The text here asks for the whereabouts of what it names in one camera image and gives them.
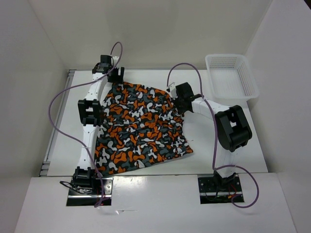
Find orange black camouflage shorts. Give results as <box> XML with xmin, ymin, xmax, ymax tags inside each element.
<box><xmin>94</xmin><ymin>82</ymin><xmax>193</xmax><ymax>177</ymax></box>

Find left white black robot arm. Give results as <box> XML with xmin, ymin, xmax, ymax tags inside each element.
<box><xmin>72</xmin><ymin>55</ymin><xmax>124</xmax><ymax>198</ymax></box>

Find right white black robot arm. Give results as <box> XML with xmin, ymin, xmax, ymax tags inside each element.
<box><xmin>167</xmin><ymin>83</ymin><xmax>252</xmax><ymax>191</ymax></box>

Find white perforated plastic basket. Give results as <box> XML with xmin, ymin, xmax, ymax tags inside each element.
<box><xmin>205</xmin><ymin>54</ymin><xmax>259</xmax><ymax>101</ymax></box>

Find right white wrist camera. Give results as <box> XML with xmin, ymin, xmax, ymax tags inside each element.
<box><xmin>166</xmin><ymin>82</ymin><xmax>176</xmax><ymax>95</ymax></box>

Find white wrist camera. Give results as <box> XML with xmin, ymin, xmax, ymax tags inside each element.
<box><xmin>111</xmin><ymin>56</ymin><xmax>120</xmax><ymax>66</ymax></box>
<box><xmin>166</xmin><ymin>82</ymin><xmax>176</xmax><ymax>95</ymax></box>

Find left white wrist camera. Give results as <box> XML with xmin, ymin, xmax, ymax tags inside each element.
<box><xmin>111</xmin><ymin>56</ymin><xmax>120</xmax><ymax>66</ymax></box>

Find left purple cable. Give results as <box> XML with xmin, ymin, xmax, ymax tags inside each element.
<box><xmin>48</xmin><ymin>42</ymin><xmax>123</xmax><ymax>209</ymax></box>

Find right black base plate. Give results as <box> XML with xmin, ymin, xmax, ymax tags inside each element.
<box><xmin>198</xmin><ymin>176</ymin><xmax>244</xmax><ymax>204</ymax></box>

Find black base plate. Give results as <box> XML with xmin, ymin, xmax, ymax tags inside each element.
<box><xmin>66</xmin><ymin>178</ymin><xmax>113</xmax><ymax>207</ymax></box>
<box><xmin>198</xmin><ymin>176</ymin><xmax>244</xmax><ymax>204</ymax></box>

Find aluminium table edge rail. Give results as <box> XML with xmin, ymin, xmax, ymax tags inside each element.
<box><xmin>38</xmin><ymin>69</ymin><xmax>76</xmax><ymax>177</ymax></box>

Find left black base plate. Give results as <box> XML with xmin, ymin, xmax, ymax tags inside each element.
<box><xmin>66</xmin><ymin>178</ymin><xmax>113</xmax><ymax>207</ymax></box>

